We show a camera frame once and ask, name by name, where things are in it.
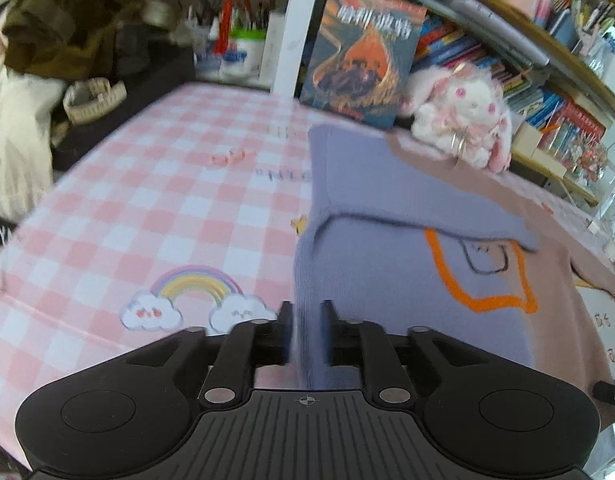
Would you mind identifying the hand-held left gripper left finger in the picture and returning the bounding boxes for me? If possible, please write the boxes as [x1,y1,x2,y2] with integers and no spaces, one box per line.
[124,301,294,409]

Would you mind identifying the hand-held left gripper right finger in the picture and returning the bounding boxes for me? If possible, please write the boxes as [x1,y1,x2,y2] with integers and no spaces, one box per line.
[320,300,484,408]

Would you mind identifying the purple and mauve sweater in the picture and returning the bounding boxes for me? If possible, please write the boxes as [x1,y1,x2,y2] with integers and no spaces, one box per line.
[292,124,615,431]

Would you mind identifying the pink checkered tablecloth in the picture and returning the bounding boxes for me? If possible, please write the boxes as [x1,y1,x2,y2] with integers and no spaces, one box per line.
[0,80,615,467]

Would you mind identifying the white plush bunny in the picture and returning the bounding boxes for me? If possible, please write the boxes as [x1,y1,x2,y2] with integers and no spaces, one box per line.
[397,62,513,174]

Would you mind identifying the book with orange flame cover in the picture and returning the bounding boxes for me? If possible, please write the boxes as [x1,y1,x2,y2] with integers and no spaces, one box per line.
[298,0,428,130]

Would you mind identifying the white paper sheet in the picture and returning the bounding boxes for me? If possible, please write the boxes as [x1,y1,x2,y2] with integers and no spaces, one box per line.
[575,284,615,382]

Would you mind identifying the white jar with green lid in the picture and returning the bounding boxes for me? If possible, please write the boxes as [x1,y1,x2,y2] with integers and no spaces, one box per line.
[220,27,267,81]

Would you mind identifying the tall white box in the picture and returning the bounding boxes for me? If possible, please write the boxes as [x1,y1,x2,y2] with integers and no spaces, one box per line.
[259,10,286,91]

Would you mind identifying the small black object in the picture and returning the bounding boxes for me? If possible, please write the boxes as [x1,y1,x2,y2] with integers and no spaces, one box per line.
[592,381,615,407]

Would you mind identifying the red bottle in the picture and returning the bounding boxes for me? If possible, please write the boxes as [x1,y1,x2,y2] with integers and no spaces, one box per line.
[215,0,237,57]

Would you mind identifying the row of colourful books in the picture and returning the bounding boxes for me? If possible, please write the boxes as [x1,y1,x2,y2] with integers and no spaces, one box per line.
[412,10,609,162]

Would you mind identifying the bunch of pens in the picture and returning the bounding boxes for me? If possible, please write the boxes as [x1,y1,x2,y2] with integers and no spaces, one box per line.
[188,0,279,32]

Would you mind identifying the cream coat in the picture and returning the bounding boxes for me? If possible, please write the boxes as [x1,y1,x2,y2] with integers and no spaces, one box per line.
[0,66,69,219]

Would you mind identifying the grey flat device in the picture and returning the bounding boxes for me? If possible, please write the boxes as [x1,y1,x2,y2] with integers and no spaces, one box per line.
[412,0,551,69]

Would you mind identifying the wooden bookshelf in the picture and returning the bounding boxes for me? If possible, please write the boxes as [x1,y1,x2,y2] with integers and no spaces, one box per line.
[332,0,615,207]

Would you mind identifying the olive green jacket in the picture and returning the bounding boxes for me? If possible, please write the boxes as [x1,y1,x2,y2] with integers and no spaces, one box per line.
[2,0,156,82]

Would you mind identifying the white shelf post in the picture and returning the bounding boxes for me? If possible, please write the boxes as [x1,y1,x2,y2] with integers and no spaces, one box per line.
[272,0,339,105]

